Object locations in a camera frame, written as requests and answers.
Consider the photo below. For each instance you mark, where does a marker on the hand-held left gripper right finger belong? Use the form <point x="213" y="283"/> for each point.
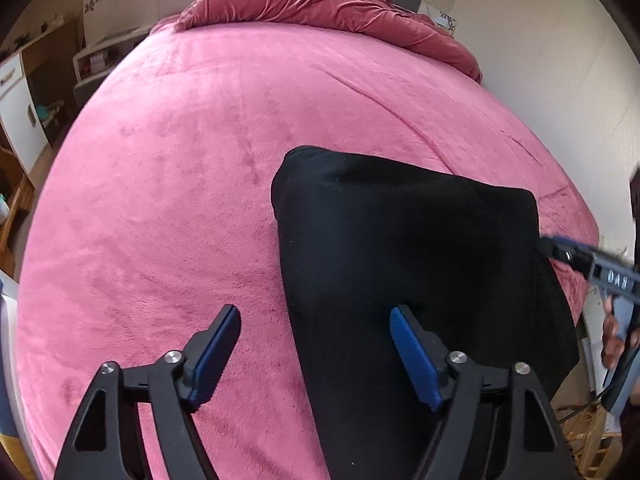
<point x="412" y="355"/>

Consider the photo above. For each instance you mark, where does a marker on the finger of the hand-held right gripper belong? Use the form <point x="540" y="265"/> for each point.
<point x="575" y="245"/>
<point x="562" y="256"/>

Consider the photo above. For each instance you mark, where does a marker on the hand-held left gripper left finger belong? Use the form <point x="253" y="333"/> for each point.
<point x="215" y="355"/>

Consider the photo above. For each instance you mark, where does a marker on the black pants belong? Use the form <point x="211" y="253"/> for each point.
<point x="400" y="235"/>

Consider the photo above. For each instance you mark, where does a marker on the person's right forearm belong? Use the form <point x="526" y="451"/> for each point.
<point x="632" y="425"/>

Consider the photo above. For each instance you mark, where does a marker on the person's right hand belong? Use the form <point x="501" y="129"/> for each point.
<point x="612" y="340"/>

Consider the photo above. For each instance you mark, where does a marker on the wicker chair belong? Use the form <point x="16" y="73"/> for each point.
<point x="595" y="445"/>

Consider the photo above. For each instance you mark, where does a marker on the pink fleece blanket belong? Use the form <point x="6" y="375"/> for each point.
<point x="175" y="185"/>

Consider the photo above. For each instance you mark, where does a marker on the white mattress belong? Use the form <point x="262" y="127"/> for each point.
<point x="12" y="360"/>

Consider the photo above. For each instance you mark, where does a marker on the wooden chair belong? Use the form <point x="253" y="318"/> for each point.
<point x="15" y="200"/>

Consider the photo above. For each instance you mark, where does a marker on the floral white box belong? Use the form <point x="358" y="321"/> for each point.
<point x="100" y="0"/>
<point x="442" y="19"/>

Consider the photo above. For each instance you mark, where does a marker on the white cabinet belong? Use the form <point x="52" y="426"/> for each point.
<point x="17" y="115"/>

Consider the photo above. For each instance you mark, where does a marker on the white drawer box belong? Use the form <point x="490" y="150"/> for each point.
<point x="100" y="60"/>

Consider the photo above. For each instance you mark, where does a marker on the wooden shelf unit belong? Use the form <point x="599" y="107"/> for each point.
<point x="50" y="70"/>

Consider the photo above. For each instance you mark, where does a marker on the red velvet duvet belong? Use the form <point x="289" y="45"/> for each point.
<point x="325" y="0"/>

